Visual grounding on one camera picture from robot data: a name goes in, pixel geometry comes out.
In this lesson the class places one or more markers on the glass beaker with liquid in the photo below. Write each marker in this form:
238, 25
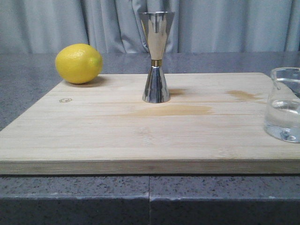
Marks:
282, 116

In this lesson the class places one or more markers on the grey curtain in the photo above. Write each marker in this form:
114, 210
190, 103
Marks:
113, 26

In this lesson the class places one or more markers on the yellow lemon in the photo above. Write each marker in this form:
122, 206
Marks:
78, 63

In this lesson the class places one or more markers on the steel double jigger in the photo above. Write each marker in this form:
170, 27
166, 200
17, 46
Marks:
156, 27

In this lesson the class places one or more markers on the wooden cutting board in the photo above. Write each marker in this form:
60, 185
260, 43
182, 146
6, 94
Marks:
213, 124

